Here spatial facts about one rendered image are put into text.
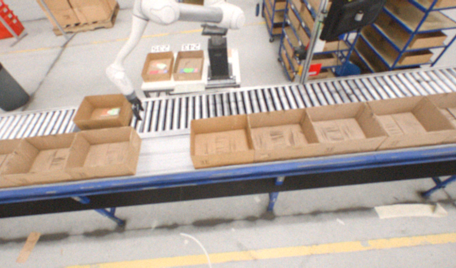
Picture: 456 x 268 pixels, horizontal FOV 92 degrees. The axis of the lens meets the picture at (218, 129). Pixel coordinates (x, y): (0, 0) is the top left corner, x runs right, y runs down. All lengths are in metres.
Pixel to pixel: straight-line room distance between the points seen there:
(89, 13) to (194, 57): 3.49
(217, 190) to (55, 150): 1.25
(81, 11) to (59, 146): 4.05
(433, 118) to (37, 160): 2.73
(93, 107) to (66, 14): 3.75
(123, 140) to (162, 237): 1.03
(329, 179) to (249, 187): 0.58
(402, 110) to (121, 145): 2.04
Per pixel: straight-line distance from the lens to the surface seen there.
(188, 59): 2.55
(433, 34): 3.35
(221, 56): 2.12
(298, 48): 2.04
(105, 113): 2.25
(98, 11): 5.62
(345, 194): 2.54
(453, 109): 2.27
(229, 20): 1.77
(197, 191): 1.70
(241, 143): 1.54
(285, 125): 1.66
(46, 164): 2.01
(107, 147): 1.81
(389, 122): 1.95
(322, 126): 1.72
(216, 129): 1.59
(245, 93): 2.07
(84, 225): 2.71
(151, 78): 2.37
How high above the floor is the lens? 2.17
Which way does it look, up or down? 52 degrees down
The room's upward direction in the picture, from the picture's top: 8 degrees counter-clockwise
